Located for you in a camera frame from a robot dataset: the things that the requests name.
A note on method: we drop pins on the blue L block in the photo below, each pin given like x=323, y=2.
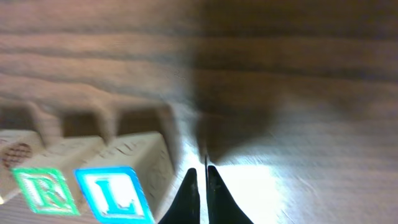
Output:
x=127, y=180

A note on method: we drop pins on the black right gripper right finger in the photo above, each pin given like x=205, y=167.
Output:
x=222, y=208

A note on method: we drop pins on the yellow O block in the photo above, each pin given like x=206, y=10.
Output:
x=17, y=147

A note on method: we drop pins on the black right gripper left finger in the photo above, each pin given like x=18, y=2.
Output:
x=185, y=208

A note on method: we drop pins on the green R block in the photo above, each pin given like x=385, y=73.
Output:
x=47, y=180

